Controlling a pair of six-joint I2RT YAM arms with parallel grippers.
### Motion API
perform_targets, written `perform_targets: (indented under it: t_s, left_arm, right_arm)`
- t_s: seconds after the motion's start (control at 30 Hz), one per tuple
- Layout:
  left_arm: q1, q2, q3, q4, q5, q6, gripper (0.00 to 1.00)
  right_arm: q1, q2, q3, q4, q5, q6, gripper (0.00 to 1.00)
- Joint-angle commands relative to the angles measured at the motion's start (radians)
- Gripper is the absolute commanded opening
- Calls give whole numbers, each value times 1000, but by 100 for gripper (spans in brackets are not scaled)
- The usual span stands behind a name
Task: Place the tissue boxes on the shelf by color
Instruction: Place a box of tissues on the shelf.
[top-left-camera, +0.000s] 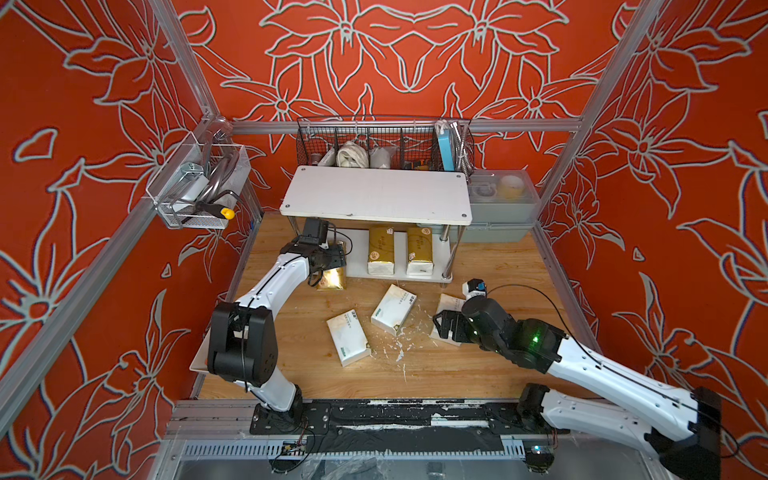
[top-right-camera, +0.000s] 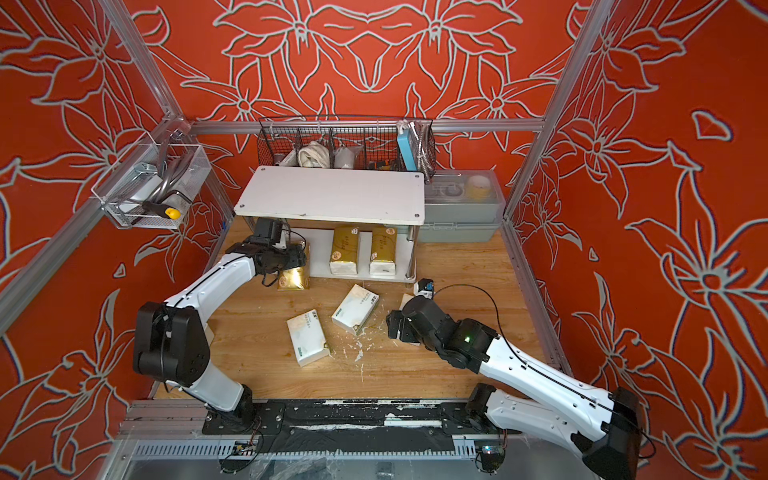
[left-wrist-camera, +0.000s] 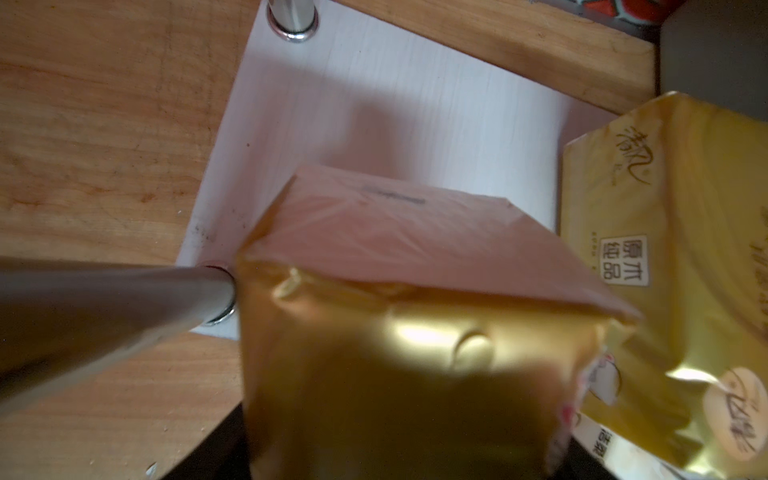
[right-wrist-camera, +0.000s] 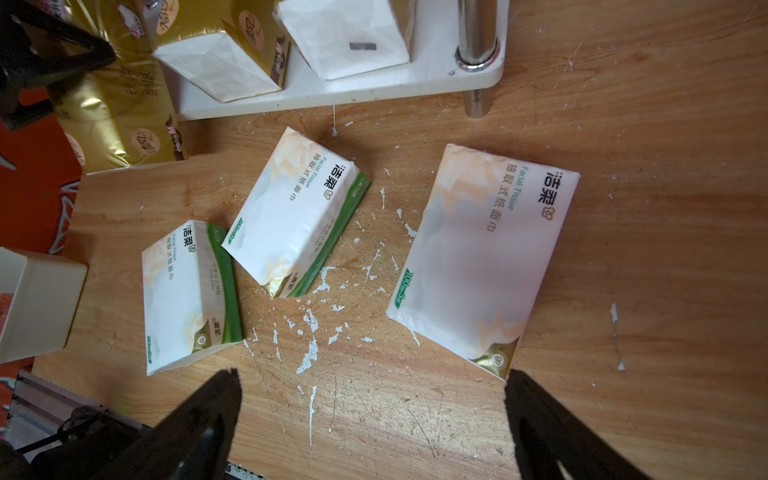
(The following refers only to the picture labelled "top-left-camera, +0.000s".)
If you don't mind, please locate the gold tissue pack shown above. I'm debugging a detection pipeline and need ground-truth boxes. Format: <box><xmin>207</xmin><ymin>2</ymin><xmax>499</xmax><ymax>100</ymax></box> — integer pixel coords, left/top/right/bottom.
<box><xmin>367</xmin><ymin>226</ymin><xmax>395</xmax><ymax>276</ymax></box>
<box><xmin>316</xmin><ymin>267</ymin><xmax>347</xmax><ymax>291</ymax></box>
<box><xmin>406</xmin><ymin>227</ymin><xmax>434</xmax><ymax>276</ymax></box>

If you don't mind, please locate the white green tissue pack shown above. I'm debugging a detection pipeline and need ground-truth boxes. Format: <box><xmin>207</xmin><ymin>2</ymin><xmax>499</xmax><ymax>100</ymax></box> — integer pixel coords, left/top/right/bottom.
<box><xmin>326</xmin><ymin>310</ymin><xmax>371</xmax><ymax>367</ymax></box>
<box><xmin>428</xmin><ymin>292</ymin><xmax>468</xmax><ymax>348</ymax></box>
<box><xmin>371</xmin><ymin>284</ymin><xmax>417</xmax><ymax>336</ymax></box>

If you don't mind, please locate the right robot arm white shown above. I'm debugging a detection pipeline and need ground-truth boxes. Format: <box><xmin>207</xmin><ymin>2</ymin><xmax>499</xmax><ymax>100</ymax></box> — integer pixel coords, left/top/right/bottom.
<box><xmin>433</xmin><ymin>295</ymin><xmax>724</xmax><ymax>479</ymax></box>

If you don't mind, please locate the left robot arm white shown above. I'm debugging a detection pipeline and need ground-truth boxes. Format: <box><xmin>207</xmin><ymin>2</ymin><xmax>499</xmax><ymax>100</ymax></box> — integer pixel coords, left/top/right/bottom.
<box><xmin>206</xmin><ymin>238</ymin><xmax>346</xmax><ymax>419</ymax></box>

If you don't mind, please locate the white two-tier shelf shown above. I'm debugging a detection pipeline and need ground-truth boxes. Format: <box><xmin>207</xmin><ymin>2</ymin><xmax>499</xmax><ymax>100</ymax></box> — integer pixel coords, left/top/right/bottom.
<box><xmin>279</xmin><ymin>166</ymin><xmax>472</xmax><ymax>285</ymax></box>

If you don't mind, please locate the grey plastic storage box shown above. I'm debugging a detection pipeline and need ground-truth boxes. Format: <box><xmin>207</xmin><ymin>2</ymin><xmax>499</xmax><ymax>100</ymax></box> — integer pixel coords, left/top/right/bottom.
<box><xmin>462</xmin><ymin>170</ymin><xmax>540</xmax><ymax>243</ymax></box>

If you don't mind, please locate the white tray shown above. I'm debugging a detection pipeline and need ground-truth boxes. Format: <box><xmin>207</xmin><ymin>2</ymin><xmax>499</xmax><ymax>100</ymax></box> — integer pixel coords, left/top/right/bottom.
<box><xmin>189</xmin><ymin>332</ymin><xmax>210</xmax><ymax>375</ymax></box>

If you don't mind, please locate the blue box in basket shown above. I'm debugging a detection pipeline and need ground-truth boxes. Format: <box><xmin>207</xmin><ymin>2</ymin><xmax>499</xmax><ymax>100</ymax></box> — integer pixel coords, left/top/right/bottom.
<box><xmin>435</xmin><ymin>120</ymin><xmax>455</xmax><ymax>172</ymax></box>

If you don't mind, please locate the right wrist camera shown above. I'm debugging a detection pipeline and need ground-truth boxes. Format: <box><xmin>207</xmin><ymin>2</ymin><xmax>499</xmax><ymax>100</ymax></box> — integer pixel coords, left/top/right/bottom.
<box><xmin>462</xmin><ymin>278</ymin><xmax>487</xmax><ymax>300</ymax></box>

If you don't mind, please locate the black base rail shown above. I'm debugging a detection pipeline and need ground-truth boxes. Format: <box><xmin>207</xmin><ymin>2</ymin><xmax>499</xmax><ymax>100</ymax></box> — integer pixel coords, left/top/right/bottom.
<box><xmin>249</xmin><ymin>399</ymin><xmax>556</xmax><ymax>465</ymax></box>

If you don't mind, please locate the yellow handled tool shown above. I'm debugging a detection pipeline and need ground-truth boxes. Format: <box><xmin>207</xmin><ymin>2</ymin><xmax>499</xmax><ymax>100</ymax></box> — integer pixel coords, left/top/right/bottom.
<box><xmin>181</xmin><ymin>202</ymin><xmax>235</xmax><ymax>228</ymax></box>

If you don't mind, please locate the black wire basket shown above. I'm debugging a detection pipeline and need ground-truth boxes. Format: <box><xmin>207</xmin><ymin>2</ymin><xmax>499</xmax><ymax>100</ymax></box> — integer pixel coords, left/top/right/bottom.
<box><xmin>296</xmin><ymin>116</ymin><xmax>475</xmax><ymax>176</ymax></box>

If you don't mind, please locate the clear plastic wall bin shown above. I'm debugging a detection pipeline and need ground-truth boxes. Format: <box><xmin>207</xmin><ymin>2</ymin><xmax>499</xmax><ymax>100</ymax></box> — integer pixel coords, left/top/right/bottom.
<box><xmin>146</xmin><ymin>134</ymin><xmax>251</xmax><ymax>230</ymax></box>

